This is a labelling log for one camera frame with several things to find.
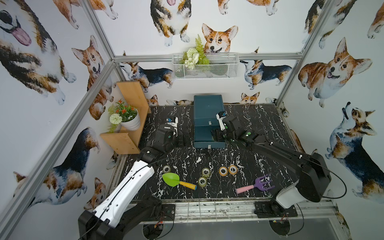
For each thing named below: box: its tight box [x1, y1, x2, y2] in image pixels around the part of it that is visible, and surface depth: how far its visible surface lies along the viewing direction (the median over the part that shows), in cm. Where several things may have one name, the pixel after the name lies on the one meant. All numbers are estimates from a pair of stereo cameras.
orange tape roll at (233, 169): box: [228, 165, 238, 175], surface depth 90 cm
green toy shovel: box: [162, 172, 198, 191], surface depth 85 cm
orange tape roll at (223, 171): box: [218, 166, 228, 177], surface depth 89 cm
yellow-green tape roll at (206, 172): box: [202, 167, 211, 177], surface depth 88 cm
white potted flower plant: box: [107, 99, 141, 133], surface depth 91 cm
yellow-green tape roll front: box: [198, 176, 207, 187], surface depth 85 cm
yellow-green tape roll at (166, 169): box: [162, 165, 171, 173], surface depth 90 cm
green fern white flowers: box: [180, 34, 210, 70], surface depth 82 cm
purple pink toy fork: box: [235, 174, 275, 194], surface depth 83 cm
